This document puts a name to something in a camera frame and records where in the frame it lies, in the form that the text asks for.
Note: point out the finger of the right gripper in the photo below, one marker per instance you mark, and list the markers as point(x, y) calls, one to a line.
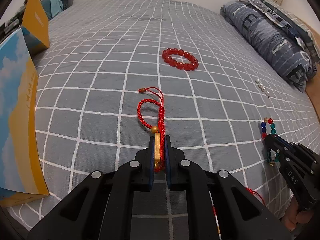
point(276, 148)

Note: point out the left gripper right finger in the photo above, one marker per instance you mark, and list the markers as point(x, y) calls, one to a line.
point(218, 205)

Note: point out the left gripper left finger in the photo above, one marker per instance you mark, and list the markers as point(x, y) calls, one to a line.
point(100, 207)

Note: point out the person's right hand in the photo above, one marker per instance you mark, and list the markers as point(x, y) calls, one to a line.
point(292, 216)

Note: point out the wooden headboard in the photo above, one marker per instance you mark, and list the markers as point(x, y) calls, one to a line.
point(313, 86)

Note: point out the blue yellow cardboard box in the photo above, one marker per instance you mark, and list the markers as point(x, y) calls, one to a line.
point(22, 180)

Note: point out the folded blue grey duvet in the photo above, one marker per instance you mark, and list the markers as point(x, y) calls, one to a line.
point(276, 45)

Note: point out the grey patterned pillow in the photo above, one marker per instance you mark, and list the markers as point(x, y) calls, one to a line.
point(308, 37)

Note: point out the black items on suitcase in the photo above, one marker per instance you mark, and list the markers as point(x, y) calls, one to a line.
point(11, 25)

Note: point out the teal suitcase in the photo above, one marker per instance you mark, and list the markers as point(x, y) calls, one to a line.
point(52, 8)

